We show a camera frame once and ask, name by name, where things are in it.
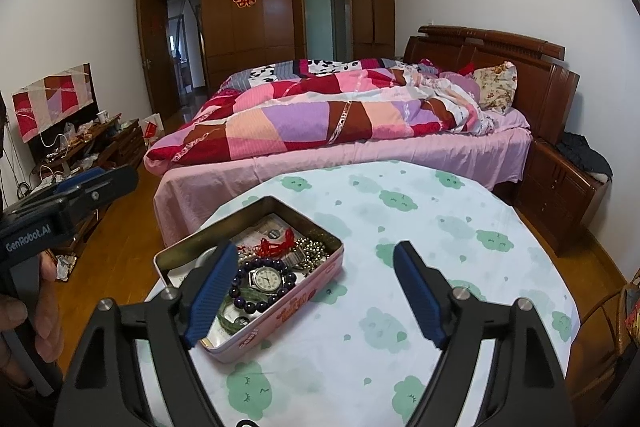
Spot green carved jade bracelet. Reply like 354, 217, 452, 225
217, 290, 266, 337

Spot red white gift bag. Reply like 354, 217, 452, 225
140, 113, 165, 146

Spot red knot charm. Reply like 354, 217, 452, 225
254, 228, 295, 259

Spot television with reflection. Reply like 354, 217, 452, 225
11, 63, 99, 164

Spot pink metal tin box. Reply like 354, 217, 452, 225
154, 196, 344, 363

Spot silver bead chain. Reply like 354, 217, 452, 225
292, 235, 331, 278

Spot white green cloud tablecloth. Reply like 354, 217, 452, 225
154, 160, 579, 426

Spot paper leaflet in tin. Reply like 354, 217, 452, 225
167, 213, 302, 278

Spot wooden nightstand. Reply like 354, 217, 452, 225
515, 139, 610, 256

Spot dark clothes on nightstand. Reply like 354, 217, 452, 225
556, 132, 613, 183

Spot person's left hand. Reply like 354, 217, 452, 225
1, 251, 63, 397

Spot floral pillow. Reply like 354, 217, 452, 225
473, 61, 518, 114

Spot wooden bed with headboard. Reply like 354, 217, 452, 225
144, 26, 579, 244

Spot patchwork pink red quilt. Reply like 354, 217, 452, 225
144, 63, 497, 176

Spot wooden tv cabinet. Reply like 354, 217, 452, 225
19, 111, 148, 258

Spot dark purple bead bracelet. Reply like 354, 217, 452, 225
228, 256, 298, 313

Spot pink bed sheet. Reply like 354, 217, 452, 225
154, 112, 533, 246

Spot wristwatch with white dial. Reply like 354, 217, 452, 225
248, 265, 284, 295

